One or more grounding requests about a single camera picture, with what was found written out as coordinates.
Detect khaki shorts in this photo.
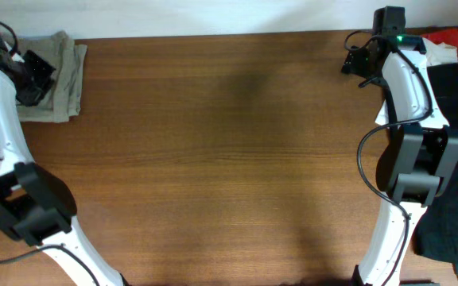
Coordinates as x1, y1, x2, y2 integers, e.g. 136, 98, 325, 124
13, 31, 87, 123

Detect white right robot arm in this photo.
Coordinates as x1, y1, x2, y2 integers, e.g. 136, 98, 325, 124
341, 6, 458, 286

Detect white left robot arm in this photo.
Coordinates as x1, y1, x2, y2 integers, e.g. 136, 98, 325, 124
0, 22, 127, 285

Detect white garment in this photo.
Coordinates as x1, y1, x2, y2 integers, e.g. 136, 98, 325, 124
423, 38, 458, 66

